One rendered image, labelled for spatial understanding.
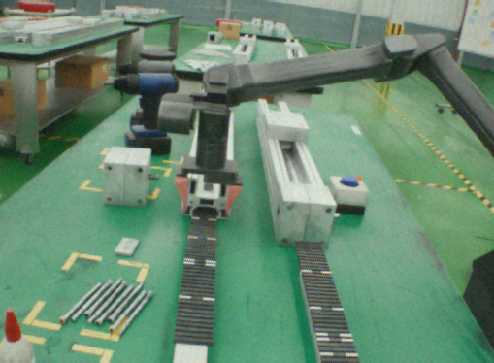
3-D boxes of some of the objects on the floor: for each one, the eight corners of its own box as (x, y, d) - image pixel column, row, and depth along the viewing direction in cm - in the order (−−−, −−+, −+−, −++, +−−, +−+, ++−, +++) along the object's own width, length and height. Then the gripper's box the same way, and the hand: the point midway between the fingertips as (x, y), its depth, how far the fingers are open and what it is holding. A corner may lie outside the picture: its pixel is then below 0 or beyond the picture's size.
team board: (432, 111, 668) (462, -25, 592) (457, 113, 684) (489, -18, 608) (506, 145, 538) (557, -24, 462) (533, 146, 553) (588, -17, 477)
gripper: (177, 137, 83) (172, 217, 89) (247, 144, 84) (238, 223, 90) (181, 127, 89) (176, 202, 95) (246, 132, 90) (237, 207, 96)
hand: (206, 208), depth 92 cm, fingers open, 8 cm apart
